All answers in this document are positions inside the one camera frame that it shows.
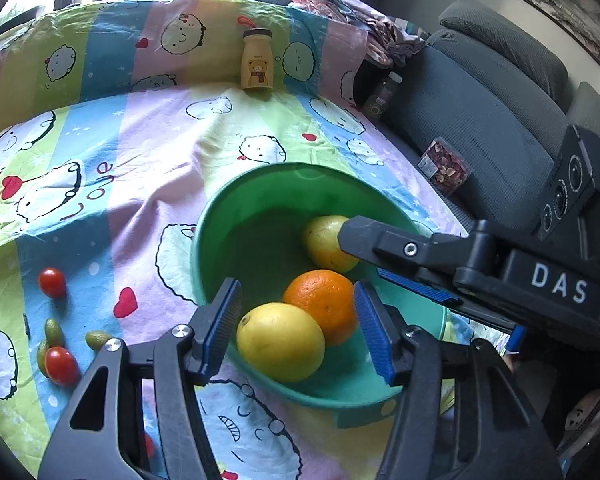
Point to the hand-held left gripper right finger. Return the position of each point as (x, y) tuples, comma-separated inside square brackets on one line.
[(372, 335)]

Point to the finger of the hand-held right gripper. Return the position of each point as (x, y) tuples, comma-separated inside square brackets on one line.
[(420, 286), (380, 242)]

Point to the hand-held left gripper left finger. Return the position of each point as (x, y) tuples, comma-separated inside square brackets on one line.
[(225, 330)]

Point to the yellow lemon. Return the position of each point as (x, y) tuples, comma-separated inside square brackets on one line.
[(280, 342), (320, 245)]

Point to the yellow lemon back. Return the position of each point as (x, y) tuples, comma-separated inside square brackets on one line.
[(320, 245)]

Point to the orange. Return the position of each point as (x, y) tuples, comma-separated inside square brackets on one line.
[(320, 300)]

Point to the green plastic bowl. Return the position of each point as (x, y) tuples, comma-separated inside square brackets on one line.
[(260, 230)]

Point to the clear box of dried fruit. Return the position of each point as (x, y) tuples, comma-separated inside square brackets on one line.
[(444, 166)]

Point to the small green olive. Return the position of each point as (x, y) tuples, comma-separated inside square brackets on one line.
[(53, 331), (97, 339), (41, 357)]

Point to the brown printed cloth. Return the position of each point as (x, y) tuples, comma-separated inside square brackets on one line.
[(585, 410)]

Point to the dark glass bottle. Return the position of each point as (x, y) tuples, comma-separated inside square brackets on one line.
[(382, 96)]

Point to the grey sofa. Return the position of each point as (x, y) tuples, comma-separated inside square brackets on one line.
[(480, 110)]

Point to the cherry tomato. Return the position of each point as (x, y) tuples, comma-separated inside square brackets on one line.
[(52, 282), (61, 366)]

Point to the cartoon printed blanket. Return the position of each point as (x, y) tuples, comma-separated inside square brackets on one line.
[(145, 170)]

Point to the crumpled pink cloth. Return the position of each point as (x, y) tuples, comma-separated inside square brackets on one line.
[(370, 25)]

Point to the yellow bear print bottle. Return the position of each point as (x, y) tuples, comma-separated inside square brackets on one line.
[(256, 62)]

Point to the framed wall picture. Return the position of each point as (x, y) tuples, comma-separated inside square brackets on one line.
[(560, 0)]

